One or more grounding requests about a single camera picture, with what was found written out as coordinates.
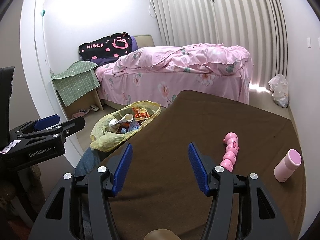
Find shoes under nightstand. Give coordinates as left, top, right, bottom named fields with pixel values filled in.
left=71, top=104, right=100, bottom=119

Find pink floral duvet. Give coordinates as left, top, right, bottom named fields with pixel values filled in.
left=112, top=43, right=253, bottom=76

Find white wall switch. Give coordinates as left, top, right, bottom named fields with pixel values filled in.
left=307, top=37, right=311, bottom=48

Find black kitty pillow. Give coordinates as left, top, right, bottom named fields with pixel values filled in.
left=78, top=32, right=132, bottom=60

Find pink floral bed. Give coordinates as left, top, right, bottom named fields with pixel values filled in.
left=94, top=34, right=254, bottom=111

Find small yellow snack packet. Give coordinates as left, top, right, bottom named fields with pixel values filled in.
left=132, top=107, right=150, bottom=121

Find white paper bag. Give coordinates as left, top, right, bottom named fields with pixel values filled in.
left=109, top=114, right=134, bottom=131

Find green checkered cloth nightstand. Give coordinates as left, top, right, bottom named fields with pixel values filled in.
left=51, top=60, right=103, bottom=118

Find beige pleated curtain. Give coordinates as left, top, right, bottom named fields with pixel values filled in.
left=152, top=0, right=288, bottom=87

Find pink caterpillar toy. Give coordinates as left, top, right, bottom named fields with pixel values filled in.
left=220, top=132, right=240, bottom=173

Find yellow plastic trash bag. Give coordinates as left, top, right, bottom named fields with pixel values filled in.
left=90, top=100, right=162, bottom=152

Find small blue white carton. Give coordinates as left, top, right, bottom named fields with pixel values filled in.
left=118, top=120, right=140, bottom=134

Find white plastic bag on floor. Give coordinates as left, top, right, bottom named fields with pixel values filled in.
left=268, top=74, right=289, bottom=108

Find pink cylindrical cup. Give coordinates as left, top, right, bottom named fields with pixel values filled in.
left=274, top=149, right=302, bottom=183

